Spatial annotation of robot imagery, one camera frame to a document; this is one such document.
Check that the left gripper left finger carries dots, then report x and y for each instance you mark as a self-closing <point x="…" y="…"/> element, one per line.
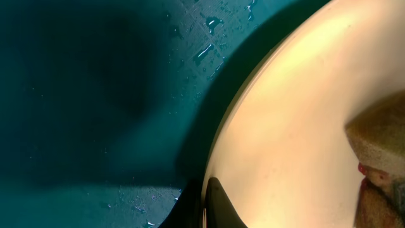
<point x="186" y="212"/>

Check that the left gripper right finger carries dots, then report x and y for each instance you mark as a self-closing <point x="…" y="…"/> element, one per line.
<point x="220" y="213"/>

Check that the teal plastic tray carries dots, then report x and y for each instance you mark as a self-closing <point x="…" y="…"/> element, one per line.
<point x="109" y="108"/>

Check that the yellow plate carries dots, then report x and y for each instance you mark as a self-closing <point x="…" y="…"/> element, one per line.
<point x="281" y="153"/>

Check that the green yellow sponge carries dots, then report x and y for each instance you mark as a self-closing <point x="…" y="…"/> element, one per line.
<point x="376" y="137"/>

